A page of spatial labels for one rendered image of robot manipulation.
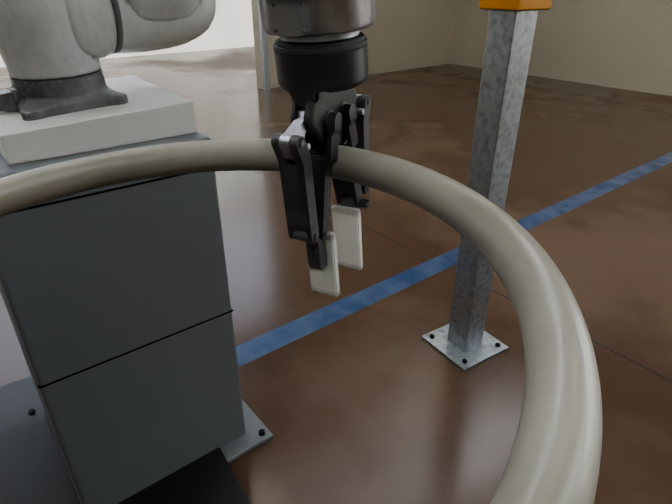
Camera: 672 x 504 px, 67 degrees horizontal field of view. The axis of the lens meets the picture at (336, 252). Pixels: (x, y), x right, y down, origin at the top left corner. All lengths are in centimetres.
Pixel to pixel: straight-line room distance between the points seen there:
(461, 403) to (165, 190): 100
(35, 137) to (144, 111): 18
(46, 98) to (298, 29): 72
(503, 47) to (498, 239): 107
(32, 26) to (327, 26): 71
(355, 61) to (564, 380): 28
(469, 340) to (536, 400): 148
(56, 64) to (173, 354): 60
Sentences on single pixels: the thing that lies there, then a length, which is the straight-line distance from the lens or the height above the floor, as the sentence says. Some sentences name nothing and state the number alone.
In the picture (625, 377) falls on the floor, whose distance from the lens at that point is 181.
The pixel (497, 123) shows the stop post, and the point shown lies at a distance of 139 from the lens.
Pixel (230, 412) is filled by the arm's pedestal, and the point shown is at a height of 11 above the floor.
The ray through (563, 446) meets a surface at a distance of 21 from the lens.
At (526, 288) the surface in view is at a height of 92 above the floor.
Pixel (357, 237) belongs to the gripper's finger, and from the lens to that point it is 51.
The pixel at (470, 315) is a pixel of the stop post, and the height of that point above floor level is 15.
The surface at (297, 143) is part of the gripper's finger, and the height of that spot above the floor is 95.
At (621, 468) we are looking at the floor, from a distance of 153.
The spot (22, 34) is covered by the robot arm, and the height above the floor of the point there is 98.
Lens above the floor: 106
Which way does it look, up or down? 28 degrees down
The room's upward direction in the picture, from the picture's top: straight up
